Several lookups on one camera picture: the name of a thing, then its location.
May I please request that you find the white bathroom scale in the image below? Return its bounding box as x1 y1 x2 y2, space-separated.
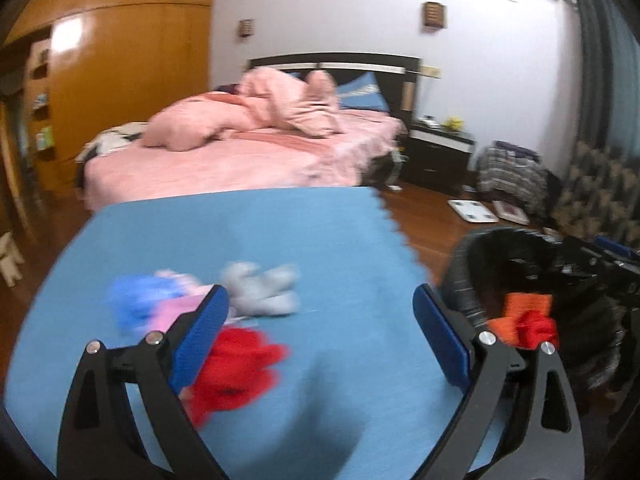
447 199 499 224

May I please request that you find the dark nightstand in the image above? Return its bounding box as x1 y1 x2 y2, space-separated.
400 122 476 193

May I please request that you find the pink bed sheet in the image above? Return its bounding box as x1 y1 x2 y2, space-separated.
82 105 408 211

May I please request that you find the red plastic bag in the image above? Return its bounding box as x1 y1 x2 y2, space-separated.
515 310 558 348

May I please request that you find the black trash bin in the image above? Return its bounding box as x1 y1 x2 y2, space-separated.
440 226 626 396

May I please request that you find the pile of clothes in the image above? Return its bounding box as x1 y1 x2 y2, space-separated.
75 125 151 163

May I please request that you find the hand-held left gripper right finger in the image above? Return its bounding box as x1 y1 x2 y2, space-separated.
407 284 586 480

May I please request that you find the pink face mask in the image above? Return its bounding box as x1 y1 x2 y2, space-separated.
152 285 236 328

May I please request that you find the large orange foam net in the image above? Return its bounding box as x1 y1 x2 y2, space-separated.
487 292 553 346

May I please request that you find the white wooden stool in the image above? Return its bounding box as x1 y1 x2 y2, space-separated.
0 232 26 288

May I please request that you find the red cloth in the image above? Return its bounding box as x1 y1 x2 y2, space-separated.
187 327 291 428

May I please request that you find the large blue pillow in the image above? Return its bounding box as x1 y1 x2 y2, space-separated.
336 72 390 111

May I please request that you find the plaid cloth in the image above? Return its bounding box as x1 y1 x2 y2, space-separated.
475 147 548 213

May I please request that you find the blue plastic bag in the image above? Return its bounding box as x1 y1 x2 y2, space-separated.
107 274 173 333

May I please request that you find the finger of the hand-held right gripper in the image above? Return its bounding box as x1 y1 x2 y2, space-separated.
597 236 640 262
550 237 601 281

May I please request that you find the dark wooden bed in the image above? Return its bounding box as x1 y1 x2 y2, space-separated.
75 53 423 211

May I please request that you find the dark patterned curtain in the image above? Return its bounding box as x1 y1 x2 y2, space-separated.
550 0 640 251

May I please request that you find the dark blue garment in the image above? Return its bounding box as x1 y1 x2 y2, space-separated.
492 141 543 163

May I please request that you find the large wall lamp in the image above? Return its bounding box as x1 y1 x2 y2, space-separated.
424 1 447 31

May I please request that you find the pink quilt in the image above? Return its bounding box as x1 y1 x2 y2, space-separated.
142 69 346 152

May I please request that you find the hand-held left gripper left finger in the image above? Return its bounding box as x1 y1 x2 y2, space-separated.
57 284 230 480

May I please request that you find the wooden wardrobe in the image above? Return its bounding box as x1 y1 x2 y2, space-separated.
0 0 216 196

